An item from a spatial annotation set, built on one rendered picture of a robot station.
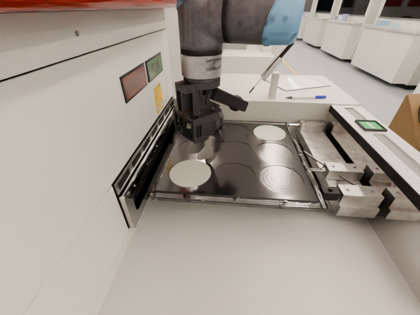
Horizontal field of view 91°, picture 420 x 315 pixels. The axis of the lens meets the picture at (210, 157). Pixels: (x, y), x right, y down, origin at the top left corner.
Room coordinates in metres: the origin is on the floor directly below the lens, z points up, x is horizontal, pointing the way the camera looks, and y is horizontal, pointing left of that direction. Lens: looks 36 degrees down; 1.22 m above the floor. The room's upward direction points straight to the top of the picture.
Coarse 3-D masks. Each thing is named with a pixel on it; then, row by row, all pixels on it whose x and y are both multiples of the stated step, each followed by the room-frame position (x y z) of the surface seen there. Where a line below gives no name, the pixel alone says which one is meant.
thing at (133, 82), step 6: (132, 72) 0.42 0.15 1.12; (138, 72) 0.45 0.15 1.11; (144, 72) 0.48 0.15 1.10; (126, 78) 0.39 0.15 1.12; (132, 78) 0.42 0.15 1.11; (138, 78) 0.45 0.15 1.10; (144, 78) 0.48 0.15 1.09; (126, 84) 0.39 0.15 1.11; (132, 84) 0.41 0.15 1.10; (138, 84) 0.44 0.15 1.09; (144, 84) 0.47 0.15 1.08; (126, 90) 0.38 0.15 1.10; (132, 90) 0.41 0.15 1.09; (138, 90) 0.43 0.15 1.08; (126, 96) 0.38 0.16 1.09
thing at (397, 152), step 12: (336, 108) 0.63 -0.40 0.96; (348, 108) 0.63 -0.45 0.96; (360, 108) 0.63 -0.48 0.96; (348, 120) 0.54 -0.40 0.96; (360, 132) 0.47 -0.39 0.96; (372, 132) 0.47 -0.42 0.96; (384, 132) 0.47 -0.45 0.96; (372, 144) 0.41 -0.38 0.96; (384, 144) 0.42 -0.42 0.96; (396, 144) 0.41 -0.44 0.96; (408, 144) 0.41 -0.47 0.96; (384, 156) 0.36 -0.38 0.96; (396, 156) 0.36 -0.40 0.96; (408, 156) 0.37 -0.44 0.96; (396, 168) 0.32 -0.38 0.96; (408, 168) 0.32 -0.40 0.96; (408, 180) 0.29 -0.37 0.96
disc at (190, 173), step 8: (192, 160) 0.43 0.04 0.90; (176, 168) 0.40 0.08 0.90; (184, 168) 0.40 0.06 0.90; (192, 168) 0.40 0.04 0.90; (200, 168) 0.40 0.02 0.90; (208, 168) 0.40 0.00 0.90; (176, 176) 0.37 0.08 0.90; (184, 176) 0.37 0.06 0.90; (192, 176) 0.37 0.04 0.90; (200, 176) 0.37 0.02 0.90; (208, 176) 0.37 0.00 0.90; (184, 184) 0.34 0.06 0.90; (192, 184) 0.34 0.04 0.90; (200, 184) 0.34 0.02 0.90
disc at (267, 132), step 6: (258, 126) 0.62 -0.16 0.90; (264, 126) 0.62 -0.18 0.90; (270, 126) 0.62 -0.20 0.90; (258, 132) 0.58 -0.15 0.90; (264, 132) 0.58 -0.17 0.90; (270, 132) 0.58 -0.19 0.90; (276, 132) 0.58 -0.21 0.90; (282, 132) 0.58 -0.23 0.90; (264, 138) 0.54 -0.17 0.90; (270, 138) 0.54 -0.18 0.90; (276, 138) 0.54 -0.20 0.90; (282, 138) 0.54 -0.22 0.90
